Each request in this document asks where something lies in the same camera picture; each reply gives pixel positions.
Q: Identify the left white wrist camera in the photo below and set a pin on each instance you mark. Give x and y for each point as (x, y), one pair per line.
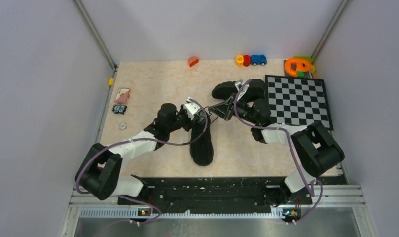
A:
(191, 109)

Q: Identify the blue toy car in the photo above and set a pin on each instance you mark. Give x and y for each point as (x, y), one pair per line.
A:
(258, 60)

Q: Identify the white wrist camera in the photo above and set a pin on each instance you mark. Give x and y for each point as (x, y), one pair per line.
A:
(242, 86)
(191, 109)

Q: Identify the small blue black toy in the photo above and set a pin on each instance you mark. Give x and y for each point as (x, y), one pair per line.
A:
(119, 108)

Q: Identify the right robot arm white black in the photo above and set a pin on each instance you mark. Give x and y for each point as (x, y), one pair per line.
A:
(314, 150)

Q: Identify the red toy cylinder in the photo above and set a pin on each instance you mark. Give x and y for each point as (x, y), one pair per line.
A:
(246, 60)

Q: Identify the orange toy brick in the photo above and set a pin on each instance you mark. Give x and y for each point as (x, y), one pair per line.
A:
(192, 61)

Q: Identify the black white checkerboard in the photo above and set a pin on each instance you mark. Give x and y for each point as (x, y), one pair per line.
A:
(298, 101)

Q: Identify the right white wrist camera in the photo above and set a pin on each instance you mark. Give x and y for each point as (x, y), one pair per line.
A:
(242, 86)

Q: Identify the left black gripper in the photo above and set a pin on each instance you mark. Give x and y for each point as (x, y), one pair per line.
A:
(191, 122)

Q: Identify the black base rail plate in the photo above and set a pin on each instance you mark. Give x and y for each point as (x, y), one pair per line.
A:
(221, 195)

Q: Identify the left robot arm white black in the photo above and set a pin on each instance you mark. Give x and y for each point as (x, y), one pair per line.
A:
(100, 172)

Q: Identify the orange ring toy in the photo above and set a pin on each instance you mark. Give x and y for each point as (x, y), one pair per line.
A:
(297, 68)

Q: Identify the pink triangle card box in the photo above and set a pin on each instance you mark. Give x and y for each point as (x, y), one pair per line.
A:
(123, 95)

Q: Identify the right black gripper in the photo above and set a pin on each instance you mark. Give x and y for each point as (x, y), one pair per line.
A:
(224, 109)

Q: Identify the yellow toy cylinder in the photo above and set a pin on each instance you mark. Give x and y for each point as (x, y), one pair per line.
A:
(239, 60)

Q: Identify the small round metal disc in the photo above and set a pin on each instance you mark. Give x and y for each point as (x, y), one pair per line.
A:
(122, 126)

